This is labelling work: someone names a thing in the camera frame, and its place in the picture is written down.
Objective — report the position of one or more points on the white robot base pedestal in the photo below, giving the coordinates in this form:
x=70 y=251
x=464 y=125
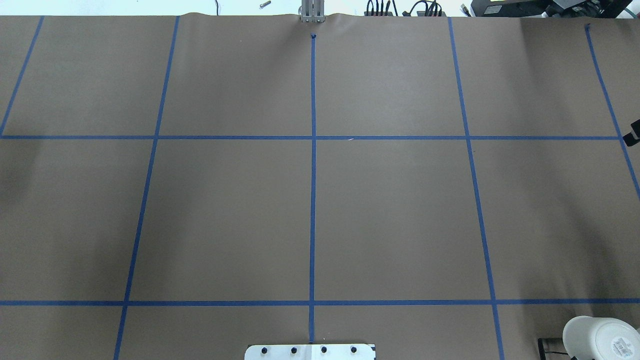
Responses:
x=336 y=351

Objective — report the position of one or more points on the aluminium frame post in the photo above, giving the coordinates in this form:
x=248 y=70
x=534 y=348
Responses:
x=312 y=11

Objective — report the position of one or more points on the black laptop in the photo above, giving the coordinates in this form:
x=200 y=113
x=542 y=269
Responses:
x=600 y=9

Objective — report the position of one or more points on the black wire rack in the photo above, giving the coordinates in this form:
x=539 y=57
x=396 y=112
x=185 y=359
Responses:
x=552 y=349

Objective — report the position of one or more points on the white upside-down cup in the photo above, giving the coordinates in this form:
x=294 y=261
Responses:
x=600 y=338

